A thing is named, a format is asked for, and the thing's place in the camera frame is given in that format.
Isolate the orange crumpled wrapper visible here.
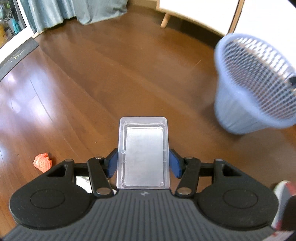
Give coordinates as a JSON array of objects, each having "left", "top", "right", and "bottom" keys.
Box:
[{"left": 33, "top": 153, "right": 52, "bottom": 173}]

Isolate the blue mesh plastic basket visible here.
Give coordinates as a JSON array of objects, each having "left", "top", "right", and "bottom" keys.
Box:
[{"left": 214, "top": 34, "right": 295, "bottom": 135}]

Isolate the clear plastic box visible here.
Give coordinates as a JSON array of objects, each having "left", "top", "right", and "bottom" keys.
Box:
[{"left": 116, "top": 116, "right": 170, "bottom": 190}]

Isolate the white wooden cabinet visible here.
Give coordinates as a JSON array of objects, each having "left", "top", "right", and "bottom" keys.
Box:
[{"left": 157, "top": 1, "right": 295, "bottom": 44}]

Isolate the teal curtain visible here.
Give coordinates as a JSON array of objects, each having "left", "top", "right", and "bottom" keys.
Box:
[{"left": 21, "top": 0, "right": 127, "bottom": 33}]

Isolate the white red shoe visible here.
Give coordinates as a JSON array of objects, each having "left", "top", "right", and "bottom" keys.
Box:
[{"left": 271, "top": 180, "right": 295, "bottom": 231}]

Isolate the dark door mat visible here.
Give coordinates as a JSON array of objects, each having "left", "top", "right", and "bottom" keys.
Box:
[{"left": 0, "top": 38, "right": 39, "bottom": 81}]

